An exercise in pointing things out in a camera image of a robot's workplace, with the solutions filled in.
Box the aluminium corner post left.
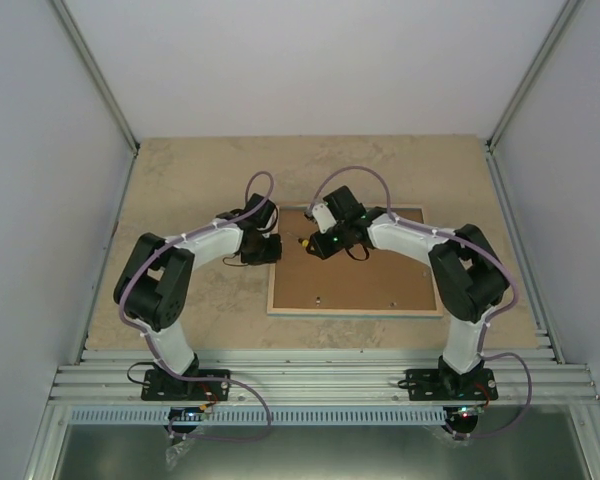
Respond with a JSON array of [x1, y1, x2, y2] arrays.
[[49, 0, 141, 155]]

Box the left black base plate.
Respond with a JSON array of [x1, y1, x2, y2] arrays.
[[140, 368, 231, 403]]

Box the yellow screwdriver tool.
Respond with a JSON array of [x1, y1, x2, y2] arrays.
[[292, 234, 310, 249]]

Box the clear plastic bag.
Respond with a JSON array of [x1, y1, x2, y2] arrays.
[[165, 437, 199, 471]]

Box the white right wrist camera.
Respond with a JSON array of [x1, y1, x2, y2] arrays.
[[305, 202, 337, 234]]

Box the controller board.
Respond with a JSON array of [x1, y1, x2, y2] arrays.
[[167, 403, 213, 422], [450, 404, 485, 418]]

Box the grey slotted cable duct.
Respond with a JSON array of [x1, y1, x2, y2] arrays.
[[69, 406, 447, 426]]

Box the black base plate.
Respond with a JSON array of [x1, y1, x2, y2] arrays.
[[397, 368, 499, 402], [140, 368, 231, 403]]

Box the aluminium rail base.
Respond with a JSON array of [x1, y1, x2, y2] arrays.
[[49, 348, 600, 406]]

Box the teal wooden picture frame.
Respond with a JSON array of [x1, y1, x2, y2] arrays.
[[267, 205, 443, 318]]

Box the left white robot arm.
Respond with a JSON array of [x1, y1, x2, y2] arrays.
[[113, 194, 282, 399]]

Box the aluminium corner post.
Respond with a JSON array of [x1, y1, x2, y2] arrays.
[[484, 0, 586, 151], [49, 0, 141, 155]]

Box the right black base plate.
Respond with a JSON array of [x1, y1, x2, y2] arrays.
[[397, 368, 499, 402]]

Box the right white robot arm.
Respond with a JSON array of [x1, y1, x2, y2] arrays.
[[305, 186, 512, 399]]

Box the aluminium corner post right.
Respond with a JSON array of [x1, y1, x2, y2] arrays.
[[484, 0, 586, 151]]

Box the left controller board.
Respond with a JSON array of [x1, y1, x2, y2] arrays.
[[167, 403, 213, 422]]

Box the right controller board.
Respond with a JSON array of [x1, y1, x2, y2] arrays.
[[450, 404, 485, 418]]

